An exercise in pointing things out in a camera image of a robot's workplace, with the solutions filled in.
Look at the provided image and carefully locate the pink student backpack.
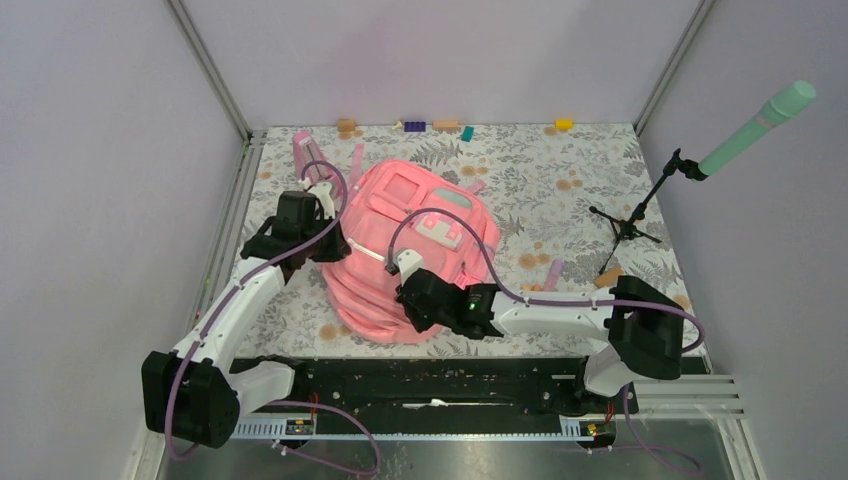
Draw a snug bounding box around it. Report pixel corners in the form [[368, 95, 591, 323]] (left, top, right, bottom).
[[321, 145, 501, 344]]

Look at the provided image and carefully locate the pink highlighter pen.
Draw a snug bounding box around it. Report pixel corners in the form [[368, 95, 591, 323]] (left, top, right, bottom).
[[543, 259, 564, 291]]

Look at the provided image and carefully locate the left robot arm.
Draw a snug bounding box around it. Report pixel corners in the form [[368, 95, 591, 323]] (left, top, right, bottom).
[[141, 181, 351, 448]]

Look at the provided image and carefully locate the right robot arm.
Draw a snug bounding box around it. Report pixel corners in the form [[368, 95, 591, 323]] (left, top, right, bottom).
[[396, 269, 685, 412]]

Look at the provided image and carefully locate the pink metronome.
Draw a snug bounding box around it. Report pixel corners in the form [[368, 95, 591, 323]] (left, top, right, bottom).
[[292, 131, 334, 183]]

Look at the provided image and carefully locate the wooden block back left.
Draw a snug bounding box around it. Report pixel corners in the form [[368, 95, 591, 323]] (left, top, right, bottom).
[[336, 118, 357, 133]]

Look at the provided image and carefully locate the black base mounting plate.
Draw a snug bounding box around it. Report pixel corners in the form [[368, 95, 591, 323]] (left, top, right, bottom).
[[262, 358, 639, 436]]

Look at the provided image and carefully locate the purple toy brick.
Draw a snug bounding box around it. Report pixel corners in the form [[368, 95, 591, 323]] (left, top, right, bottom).
[[403, 121, 427, 133]]

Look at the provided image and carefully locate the teal toy block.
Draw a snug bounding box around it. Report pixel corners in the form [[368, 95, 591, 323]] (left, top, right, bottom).
[[460, 126, 475, 142]]

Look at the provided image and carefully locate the wooden block back centre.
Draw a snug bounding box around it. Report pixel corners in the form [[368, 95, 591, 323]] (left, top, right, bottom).
[[432, 119, 461, 132]]

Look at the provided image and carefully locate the floral patterned table mat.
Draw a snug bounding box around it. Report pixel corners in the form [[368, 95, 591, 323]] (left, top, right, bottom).
[[239, 124, 690, 358]]

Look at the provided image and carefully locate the black microphone tripod stand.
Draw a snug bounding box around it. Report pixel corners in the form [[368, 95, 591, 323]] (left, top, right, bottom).
[[588, 148, 708, 275]]

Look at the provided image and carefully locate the mint green microphone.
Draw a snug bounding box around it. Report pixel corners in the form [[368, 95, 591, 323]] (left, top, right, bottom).
[[698, 80, 817, 176]]

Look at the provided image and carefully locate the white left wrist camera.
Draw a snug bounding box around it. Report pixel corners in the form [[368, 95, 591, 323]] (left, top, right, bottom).
[[306, 181, 337, 220]]

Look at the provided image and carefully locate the aluminium frame rail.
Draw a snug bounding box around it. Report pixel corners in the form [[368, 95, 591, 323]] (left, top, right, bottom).
[[166, 1, 266, 323]]

